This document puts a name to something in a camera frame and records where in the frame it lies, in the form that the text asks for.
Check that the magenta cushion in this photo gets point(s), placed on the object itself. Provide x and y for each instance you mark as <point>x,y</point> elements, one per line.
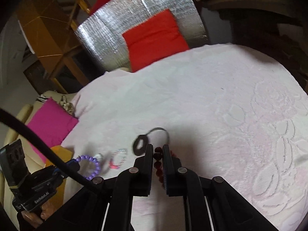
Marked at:
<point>51,125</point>

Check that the wooden table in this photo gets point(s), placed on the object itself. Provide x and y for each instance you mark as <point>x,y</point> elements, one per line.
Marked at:
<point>43,21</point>

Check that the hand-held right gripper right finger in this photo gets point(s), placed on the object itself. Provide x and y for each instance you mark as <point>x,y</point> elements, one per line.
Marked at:
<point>166,170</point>

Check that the dark framed picture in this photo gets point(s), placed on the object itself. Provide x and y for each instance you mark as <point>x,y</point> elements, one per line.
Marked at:
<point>36,74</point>

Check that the cream leather sofa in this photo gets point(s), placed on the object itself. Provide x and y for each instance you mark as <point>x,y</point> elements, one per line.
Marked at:
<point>21,115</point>

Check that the dark wooden furniture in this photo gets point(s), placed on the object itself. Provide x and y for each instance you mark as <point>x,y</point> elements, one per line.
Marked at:
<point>264,24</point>

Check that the pale pink embossed blanket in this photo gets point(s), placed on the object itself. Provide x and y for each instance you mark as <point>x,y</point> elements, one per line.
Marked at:
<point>192,101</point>

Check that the small white object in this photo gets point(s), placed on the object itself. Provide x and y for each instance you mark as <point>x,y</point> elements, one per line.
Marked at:
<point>98,156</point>

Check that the orange cardboard box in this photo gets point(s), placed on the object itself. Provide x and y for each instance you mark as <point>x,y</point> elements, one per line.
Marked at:
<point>61,152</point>

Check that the person's left hand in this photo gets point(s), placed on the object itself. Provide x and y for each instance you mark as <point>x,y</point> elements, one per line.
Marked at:
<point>45,211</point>

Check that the brass bangle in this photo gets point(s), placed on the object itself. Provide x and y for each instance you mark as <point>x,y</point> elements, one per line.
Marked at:
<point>158,128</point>

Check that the black white striped cloth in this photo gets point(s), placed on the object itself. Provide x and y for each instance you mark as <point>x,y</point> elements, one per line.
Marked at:
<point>42,99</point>

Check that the patterned beige cloth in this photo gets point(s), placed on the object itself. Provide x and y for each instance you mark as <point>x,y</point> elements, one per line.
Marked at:
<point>68,105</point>

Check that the silver foil mat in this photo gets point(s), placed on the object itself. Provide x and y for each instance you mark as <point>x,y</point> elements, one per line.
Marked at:
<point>103,36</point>

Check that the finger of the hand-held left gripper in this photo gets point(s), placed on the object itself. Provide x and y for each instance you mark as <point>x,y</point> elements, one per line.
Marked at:
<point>74,165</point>

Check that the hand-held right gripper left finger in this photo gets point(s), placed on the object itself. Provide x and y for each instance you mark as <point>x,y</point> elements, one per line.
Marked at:
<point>149,166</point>

